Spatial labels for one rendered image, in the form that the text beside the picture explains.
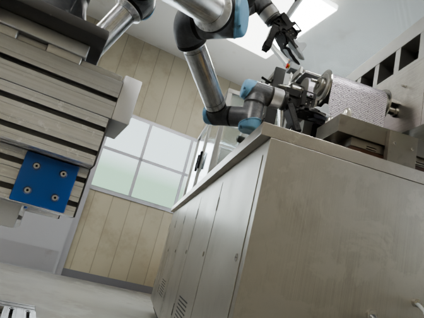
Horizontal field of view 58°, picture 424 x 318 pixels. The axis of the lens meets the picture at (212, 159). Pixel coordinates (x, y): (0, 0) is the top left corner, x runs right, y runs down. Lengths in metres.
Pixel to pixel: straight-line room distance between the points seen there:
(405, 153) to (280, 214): 0.49
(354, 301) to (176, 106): 4.31
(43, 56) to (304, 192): 0.73
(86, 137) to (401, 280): 0.92
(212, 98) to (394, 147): 0.60
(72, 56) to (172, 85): 4.54
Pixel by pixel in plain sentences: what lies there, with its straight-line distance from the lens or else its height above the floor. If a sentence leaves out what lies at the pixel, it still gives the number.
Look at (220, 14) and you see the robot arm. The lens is 1.04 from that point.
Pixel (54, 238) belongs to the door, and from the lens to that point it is 4.63.
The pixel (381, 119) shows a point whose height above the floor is 1.16.
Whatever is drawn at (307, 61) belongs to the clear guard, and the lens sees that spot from 2.50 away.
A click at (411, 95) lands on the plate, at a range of 1.70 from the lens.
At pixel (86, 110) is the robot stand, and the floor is 0.68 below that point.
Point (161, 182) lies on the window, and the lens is 4.90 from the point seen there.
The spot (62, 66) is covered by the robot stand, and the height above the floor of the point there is 0.74.
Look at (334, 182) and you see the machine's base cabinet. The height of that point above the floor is 0.79.
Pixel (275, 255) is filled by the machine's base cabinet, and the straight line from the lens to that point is 1.05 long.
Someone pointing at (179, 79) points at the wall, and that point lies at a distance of 5.31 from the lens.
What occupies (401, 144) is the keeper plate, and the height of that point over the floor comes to 0.98.
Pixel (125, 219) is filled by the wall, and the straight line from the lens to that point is 4.78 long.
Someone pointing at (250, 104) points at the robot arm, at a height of 1.04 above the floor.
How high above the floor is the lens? 0.48
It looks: 15 degrees up
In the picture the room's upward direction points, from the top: 14 degrees clockwise
